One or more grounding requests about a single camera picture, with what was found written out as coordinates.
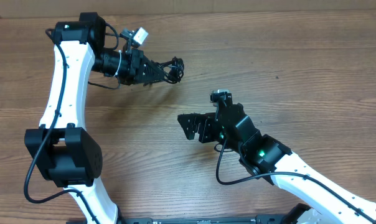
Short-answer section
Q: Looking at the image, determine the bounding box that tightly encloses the thick black USB cable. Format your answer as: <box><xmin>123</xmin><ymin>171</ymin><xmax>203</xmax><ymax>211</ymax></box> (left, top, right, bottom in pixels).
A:
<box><xmin>158</xmin><ymin>56</ymin><xmax>186</xmax><ymax>85</ymax></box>

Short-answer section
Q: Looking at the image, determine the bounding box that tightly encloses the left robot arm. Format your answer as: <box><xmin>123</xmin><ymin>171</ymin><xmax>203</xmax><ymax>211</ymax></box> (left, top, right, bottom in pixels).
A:
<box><xmin>24</xmin><ymin>12</ymin><xmax>184</xmax><ymax>223</ymax></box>

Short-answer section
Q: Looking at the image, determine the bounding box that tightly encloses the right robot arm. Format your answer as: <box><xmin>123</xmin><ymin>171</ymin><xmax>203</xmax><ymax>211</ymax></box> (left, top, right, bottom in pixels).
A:
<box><xmin>177</xmin><ymin>103</ymin><xmax>376</xmax><ymax>223</ymax></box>

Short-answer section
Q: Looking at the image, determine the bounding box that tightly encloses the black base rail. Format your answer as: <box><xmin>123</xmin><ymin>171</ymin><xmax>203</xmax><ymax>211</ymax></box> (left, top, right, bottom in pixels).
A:
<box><xmin>116</xmin><ymin>214</ymin><xmax>285</xmax><ymax>224</ymax></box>

